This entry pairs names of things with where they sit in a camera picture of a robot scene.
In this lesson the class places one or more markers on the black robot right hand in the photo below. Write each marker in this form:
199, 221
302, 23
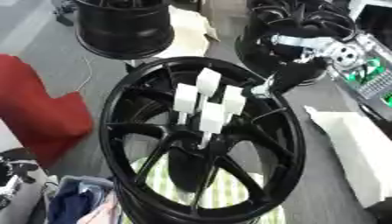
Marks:
301, 20

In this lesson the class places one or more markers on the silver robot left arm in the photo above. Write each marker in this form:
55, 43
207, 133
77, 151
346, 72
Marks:
20, 201

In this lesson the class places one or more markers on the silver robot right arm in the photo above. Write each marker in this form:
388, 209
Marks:
367, 75

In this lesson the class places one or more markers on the white pin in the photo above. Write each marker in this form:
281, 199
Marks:
233, 99
212, 118
185, 98
209, 81

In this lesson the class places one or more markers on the black wheel rim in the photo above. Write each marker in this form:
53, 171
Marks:
125, 29

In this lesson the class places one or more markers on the black spoked wheel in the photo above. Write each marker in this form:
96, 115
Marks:
162, 147

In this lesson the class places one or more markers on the white cardboard box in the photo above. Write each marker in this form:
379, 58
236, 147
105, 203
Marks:
189, 32

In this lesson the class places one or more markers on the white foam sheet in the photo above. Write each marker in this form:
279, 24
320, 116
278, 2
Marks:
357, 145

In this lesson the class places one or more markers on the red fabric seat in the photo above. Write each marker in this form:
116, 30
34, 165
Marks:
35, 116

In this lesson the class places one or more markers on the blue fabric bundle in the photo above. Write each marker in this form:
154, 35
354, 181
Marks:
74, 201

